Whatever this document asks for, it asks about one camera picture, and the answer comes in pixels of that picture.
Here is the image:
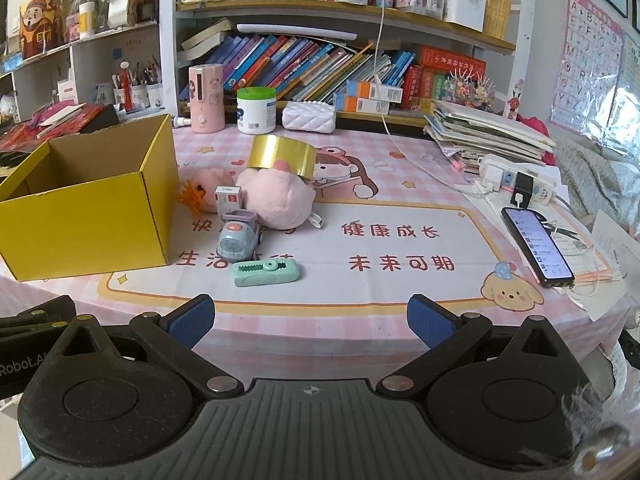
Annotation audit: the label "white bar lamp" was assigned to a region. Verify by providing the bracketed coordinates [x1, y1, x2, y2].
[236, 23, 359, 40]

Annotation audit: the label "blue orange small box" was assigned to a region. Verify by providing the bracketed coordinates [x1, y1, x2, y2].
[333, 93, 390, 115]
[347, 80, 404, 104]

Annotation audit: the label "orange spiky toy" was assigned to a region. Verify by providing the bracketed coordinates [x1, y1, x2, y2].
[176, 180, 209, 211]

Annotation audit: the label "orange figure gift bag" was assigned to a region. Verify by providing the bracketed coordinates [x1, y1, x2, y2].
[20, 0, 66, 59]

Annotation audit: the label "fuzzy pale cloth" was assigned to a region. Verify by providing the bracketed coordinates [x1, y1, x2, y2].
[559, 382, 640, 480]

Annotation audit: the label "grey blanket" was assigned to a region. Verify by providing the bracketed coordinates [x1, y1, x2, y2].
[549, 137, 640, 233]

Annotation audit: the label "pile of red papers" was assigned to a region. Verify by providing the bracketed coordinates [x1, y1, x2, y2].
[0, 102, 120, 155]

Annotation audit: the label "black charger plug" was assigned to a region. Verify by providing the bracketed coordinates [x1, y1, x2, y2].
[512, 171, 535, 209]

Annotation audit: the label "pink plush toy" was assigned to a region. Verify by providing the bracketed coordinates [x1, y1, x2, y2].
[187, 160, 324, 229]

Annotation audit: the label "small white box red label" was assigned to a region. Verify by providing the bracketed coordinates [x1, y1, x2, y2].
[214, 185, 245, 214]

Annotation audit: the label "stacked white books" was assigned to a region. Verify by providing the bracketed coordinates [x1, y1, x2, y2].
[180, 17, 234, 64]

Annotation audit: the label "stack of papers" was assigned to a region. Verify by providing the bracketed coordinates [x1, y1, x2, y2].
[424, 99, 557, 172]

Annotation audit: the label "white cubby shelf unit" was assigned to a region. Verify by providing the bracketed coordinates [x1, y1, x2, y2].
[0, 20, 167, 127]

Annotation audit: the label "yellow cardboard box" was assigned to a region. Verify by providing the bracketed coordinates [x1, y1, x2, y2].
[0, 113, 179, 282]

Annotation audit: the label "grey blue toy car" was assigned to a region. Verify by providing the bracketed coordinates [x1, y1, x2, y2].
[216, 208, 262, 263]

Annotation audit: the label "wooden bookshelf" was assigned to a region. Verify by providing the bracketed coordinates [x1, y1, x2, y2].
[160, 0, 522, 128]

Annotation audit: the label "white power strip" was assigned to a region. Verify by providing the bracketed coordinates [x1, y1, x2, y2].
[477, 154, 559, 207]

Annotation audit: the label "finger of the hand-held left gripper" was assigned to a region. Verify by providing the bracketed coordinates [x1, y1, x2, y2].
[0, 295, 77, 345]

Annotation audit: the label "white pen cup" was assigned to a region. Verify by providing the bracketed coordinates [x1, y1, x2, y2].
[145, 62, 164, 110]
[113, 62, 149, 112]

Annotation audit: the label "white cable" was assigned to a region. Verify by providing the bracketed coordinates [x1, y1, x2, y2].
[375, 0, 496, 197]

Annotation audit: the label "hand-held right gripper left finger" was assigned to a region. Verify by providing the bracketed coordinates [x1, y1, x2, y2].
[49, 294, 246, 403]

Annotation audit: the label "white quilted pouch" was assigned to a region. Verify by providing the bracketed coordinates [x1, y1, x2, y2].
[281, 101, 337, 134]

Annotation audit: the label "gold tape roll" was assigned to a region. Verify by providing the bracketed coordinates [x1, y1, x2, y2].
[247, 134, 317, 181]

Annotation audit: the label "pink small box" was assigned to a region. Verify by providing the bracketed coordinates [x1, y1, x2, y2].
[188, 63, 225, 135]

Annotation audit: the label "alphabet wall poster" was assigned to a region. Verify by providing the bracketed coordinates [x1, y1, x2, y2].
[549, 0, 627, 129]

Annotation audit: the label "white jar green lid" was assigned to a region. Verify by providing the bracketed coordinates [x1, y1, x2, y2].
[236, 87, 278, 135]

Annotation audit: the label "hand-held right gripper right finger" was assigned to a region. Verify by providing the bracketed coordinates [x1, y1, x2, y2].
[375, 293, 577, 403]

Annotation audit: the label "colourful flower ornament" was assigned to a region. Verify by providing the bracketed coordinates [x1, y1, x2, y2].
[442, 72, 497, 112]

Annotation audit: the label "pink checkered printed tablecloth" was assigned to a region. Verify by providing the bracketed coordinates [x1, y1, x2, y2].
[0, 110, 632, 376]

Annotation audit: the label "black smartphone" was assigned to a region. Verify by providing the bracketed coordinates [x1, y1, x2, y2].
[501, 206, 575, 289]

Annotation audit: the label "red boxed book set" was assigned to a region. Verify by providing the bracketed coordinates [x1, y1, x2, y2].
[401, 46, 487, 109]

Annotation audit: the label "row of leaning books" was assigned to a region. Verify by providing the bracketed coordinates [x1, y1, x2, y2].
[205, 34, 417, 104]

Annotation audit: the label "white bottle yellow label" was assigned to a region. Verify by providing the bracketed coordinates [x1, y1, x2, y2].
[78, 1, 96, 39]

